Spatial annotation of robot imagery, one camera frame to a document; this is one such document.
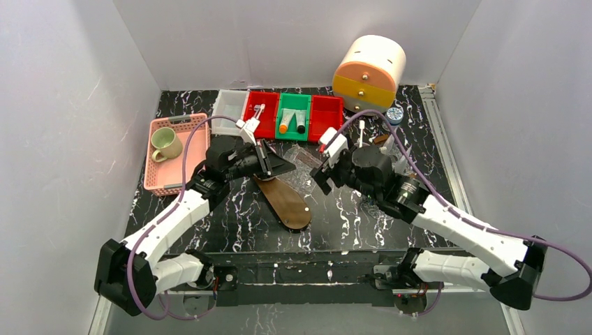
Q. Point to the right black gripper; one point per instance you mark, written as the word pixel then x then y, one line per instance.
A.
pixel 327 170

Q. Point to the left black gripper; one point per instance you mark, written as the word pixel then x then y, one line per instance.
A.
pixel 266 160

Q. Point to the clear acrylic holder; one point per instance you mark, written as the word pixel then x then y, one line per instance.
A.
pixel 304 161

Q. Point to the orange cap toothpaste tube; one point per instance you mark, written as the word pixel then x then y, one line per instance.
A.
pixel 285 122

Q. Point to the black cap toothpaste tube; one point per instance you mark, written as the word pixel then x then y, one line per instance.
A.
pixel 301 121

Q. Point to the white toothbrush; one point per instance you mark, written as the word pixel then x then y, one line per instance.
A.
pixel 360 142
pixel 258 110

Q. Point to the red cap toothpaste tube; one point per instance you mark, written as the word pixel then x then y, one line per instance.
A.
pixel 389 146

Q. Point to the clear wooden-ended toothbrush holder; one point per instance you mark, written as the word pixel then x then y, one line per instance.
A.
pixel 379 142

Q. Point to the green ceramic mug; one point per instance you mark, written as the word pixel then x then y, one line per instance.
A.
pixel 166 144

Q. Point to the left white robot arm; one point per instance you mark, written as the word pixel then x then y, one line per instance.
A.
pixel 131 273

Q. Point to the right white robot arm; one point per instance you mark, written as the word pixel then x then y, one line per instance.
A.
pixel 508 268

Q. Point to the red toothbrush bin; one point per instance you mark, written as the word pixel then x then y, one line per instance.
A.
pixel 267 127

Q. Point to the brown oval wooden tray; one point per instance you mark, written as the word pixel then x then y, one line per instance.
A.
pixel 288 205

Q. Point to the green toothpaste bin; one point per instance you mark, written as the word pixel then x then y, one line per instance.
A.
pixel 292 103

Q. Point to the red holder bin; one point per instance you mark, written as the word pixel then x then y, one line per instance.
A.
pixel 326 112

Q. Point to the white plastic bin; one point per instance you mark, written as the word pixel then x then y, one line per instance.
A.
pixel 229 103

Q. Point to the blue white small jar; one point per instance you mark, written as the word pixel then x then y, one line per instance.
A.
pixel 394 115

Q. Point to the round drawer cabinet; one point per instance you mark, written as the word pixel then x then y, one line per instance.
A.
pixel 369 75

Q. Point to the black front base bar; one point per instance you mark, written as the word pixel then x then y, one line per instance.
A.
pixel 322 277

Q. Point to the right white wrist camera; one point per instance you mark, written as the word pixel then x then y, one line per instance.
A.
pixel 332 144

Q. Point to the aluminium side rail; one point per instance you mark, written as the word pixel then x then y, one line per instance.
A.
pixel 437 128

